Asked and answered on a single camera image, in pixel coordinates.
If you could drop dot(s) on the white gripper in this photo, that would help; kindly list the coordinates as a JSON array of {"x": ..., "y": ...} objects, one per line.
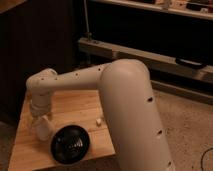
[{"x": 37, "y": 111}]

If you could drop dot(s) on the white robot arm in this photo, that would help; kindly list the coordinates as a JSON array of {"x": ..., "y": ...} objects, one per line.
[{"x": 128, "y": 105}]

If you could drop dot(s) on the black round bowl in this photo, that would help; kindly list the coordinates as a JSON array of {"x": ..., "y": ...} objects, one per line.
[{"x": 70, "y": 144}]

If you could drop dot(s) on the wooden table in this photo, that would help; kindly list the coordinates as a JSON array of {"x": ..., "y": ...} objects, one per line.
[{"x": 68, "y": 107}]

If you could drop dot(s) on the grey metal shelf beam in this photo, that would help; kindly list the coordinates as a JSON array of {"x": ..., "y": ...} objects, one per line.
[{"x": 154, "y": 61}]

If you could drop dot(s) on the black handle on beam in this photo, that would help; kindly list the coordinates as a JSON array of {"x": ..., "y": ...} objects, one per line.
[{"x": 190, "y": 64}]

